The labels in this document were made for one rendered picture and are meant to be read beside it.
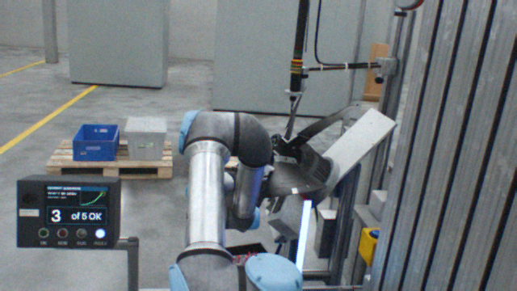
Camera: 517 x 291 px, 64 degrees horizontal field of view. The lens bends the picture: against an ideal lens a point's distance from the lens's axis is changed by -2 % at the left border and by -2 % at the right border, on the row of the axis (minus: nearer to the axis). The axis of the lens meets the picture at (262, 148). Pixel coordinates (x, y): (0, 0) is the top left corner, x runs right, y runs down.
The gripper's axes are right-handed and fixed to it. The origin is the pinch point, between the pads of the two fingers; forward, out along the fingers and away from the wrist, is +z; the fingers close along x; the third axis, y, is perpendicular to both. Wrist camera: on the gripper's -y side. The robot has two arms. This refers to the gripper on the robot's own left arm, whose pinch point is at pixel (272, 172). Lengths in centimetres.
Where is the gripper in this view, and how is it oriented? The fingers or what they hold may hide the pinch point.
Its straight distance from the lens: 154.2
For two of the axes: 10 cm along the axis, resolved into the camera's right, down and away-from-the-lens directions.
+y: -7.2, -1.8, 6.7
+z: 7.0, -1.7, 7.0
